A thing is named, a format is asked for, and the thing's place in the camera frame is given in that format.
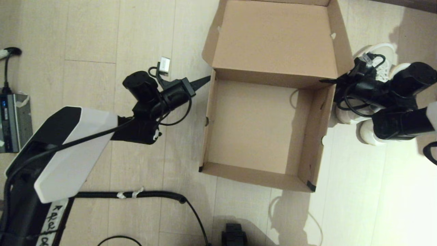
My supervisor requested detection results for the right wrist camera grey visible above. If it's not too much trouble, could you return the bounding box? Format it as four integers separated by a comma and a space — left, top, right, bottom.
354, 53, 377, 69

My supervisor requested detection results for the grey power adapter box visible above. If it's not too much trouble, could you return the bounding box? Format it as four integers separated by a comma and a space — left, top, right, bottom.
0, 93, 33, 154

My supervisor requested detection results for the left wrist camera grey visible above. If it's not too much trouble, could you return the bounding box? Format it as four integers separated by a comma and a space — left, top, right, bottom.
157, 57, 171, 76

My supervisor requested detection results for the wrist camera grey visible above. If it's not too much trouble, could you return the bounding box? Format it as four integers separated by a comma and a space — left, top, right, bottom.
157, 57, 171, 76
354, 53, 377, 69

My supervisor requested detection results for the black plug cable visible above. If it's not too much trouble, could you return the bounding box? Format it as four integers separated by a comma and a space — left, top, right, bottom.
2, 47, 22, 95

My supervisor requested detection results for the brown cardboard shoe box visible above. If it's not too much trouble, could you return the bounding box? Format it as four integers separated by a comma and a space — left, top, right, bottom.
199, 0, 355, 193

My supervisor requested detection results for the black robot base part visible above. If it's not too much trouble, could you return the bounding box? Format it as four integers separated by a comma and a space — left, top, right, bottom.
221, 223, 247, 246

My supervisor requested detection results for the white mesh sneaker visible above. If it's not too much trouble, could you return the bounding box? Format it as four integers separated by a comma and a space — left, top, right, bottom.
356, 63, 412, 147

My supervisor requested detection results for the black cable loop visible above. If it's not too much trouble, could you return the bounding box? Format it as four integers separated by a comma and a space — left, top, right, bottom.
97, 235, 142, 246

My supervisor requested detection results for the black cable with spiral wrap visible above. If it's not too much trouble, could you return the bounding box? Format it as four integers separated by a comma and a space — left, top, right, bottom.
72, 187, 212, 246

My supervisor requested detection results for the white sneaker yellow insole logo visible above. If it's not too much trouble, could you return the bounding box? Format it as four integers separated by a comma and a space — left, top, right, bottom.
335, 42, 397, 125

